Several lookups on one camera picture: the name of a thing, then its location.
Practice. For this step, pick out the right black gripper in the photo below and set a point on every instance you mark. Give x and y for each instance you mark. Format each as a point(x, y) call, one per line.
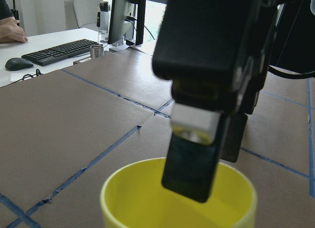
point(216, 53)

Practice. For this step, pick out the black computer monitor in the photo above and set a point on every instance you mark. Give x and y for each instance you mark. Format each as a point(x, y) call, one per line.
point(118, 27)

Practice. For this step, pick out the black keyboard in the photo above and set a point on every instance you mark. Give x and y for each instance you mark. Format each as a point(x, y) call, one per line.
point(58, 53)

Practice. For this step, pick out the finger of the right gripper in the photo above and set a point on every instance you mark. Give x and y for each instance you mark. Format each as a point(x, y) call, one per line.
point(234, 136)
point(194, 149)

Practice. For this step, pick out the yellow plastic cup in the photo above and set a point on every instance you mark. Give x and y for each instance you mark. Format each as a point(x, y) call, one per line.
point(133, 197)

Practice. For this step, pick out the dark computer mouse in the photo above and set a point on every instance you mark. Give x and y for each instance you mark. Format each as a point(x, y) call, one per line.
point(15, 64)

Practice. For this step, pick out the white water bottle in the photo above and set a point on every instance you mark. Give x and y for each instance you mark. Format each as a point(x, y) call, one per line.
point(103, 16)

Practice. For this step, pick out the person in black shirt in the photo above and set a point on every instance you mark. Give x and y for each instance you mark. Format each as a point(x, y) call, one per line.
point(9, 29)

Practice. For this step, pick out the steel tumbler cup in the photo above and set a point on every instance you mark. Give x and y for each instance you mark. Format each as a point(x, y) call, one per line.
point(96, 51)

